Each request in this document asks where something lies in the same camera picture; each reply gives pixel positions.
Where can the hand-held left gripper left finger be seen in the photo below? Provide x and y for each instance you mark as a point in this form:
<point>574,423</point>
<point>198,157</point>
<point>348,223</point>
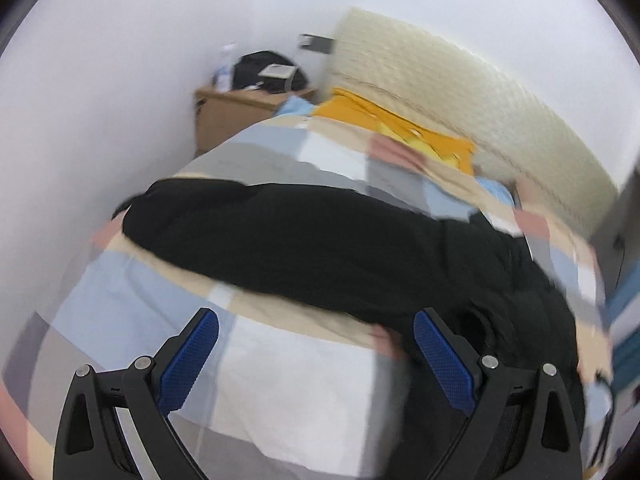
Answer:
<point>192,350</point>

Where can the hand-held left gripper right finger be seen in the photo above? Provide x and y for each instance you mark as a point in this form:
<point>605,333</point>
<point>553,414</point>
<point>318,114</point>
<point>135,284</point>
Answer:
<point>442,355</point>

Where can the black garment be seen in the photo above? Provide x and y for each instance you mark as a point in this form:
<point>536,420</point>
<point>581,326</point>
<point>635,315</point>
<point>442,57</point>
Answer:
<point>350,265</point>

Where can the checkered bed blanket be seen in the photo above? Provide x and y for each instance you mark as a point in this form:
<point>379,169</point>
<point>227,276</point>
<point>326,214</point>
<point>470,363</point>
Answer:
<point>165,305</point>

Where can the yellow cloth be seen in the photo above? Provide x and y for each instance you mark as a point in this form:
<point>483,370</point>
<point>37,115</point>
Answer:
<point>400,127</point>

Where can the wooden nightstand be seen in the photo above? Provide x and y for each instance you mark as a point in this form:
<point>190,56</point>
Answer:
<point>227,115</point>

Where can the cream padded headboard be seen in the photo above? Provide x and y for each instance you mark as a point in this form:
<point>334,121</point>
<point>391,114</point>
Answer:
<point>480,105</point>

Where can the light blue pillow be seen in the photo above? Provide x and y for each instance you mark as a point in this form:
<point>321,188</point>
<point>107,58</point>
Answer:
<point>296,107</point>

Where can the clear plastic bottle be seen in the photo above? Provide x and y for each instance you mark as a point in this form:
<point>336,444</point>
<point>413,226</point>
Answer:
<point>223,67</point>

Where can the black bag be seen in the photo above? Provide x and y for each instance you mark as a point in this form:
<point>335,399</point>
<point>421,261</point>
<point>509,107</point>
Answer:
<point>265,74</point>

